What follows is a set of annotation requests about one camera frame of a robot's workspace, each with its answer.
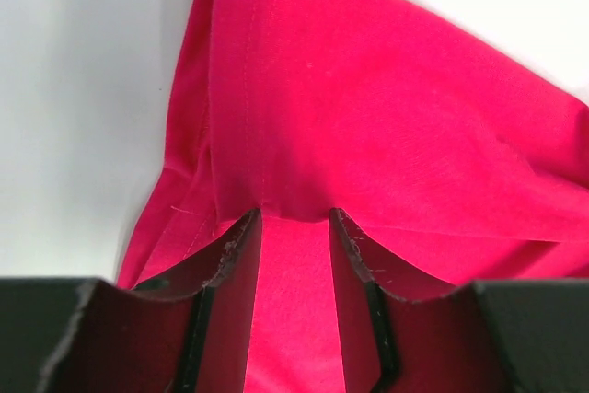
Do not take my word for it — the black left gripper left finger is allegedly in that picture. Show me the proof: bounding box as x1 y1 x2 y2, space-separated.
1 210 261 392

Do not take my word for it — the pink t shirt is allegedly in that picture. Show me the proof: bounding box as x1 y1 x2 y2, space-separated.
119 0 588 392

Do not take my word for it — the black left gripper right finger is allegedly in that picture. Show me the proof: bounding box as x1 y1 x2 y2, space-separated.
329 209 588 392

